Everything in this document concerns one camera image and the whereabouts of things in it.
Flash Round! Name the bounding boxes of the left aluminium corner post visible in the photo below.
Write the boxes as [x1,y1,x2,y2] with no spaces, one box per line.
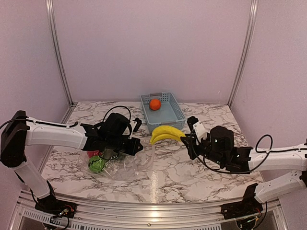
[45,0,74,106]

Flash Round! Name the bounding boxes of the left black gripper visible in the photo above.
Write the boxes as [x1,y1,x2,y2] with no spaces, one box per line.
[106,135,143,156]

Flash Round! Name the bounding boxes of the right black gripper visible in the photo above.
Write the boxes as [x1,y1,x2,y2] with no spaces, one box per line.
[181,133,225,166]

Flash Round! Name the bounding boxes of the clear zip top bag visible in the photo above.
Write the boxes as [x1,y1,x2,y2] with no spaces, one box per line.
[78,145,155,181]

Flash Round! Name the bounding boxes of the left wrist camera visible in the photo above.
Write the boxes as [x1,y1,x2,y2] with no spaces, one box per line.
[131,118,142,132]

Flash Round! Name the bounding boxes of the aluminium front rail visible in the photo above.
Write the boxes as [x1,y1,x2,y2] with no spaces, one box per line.
[7,191,288,230]

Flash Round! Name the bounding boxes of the red fake fruit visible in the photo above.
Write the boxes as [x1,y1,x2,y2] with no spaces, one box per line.
[87,150,99,158]

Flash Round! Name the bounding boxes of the aluminium corner post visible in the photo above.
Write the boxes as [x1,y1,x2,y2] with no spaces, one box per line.
[227,0,259,108]
[45,0,74,106]

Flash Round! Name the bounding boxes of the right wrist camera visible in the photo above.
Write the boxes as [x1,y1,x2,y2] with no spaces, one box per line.
[187,116,207,143]

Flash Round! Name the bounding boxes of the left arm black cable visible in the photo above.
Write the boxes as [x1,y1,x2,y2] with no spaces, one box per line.
[0,105,132,135]

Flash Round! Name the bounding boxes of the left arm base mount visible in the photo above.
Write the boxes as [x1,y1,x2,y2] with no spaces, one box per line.
[31,181,77,218]

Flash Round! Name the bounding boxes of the green fake vegetable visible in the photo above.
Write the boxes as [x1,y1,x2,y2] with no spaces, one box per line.
[88,156,106,173]

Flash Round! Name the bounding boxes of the light blue plastic basket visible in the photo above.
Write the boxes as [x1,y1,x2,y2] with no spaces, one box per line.
[140,92,186,133]

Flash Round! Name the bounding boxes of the yellow fake bananas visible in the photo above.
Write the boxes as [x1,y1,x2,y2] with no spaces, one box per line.
[150,126,186,145]

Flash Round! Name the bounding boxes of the right aluminium corner post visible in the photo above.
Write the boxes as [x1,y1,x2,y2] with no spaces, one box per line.
[227,0,259,108]

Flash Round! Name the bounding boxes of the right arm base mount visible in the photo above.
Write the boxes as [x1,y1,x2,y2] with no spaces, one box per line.
[221,183,263,219]

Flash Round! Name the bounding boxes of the orange fake fruit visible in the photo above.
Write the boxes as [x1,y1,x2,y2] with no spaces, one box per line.
[149,99,162,111]

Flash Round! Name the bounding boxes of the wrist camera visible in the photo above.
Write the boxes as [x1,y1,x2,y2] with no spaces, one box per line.
[131,118,142,132]
[187,116,207,143]

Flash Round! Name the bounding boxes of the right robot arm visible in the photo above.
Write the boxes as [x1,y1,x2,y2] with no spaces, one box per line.
[180,126,307,215]

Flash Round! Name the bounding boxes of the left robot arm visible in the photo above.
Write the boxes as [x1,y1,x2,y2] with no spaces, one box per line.
[0,110,143,213]

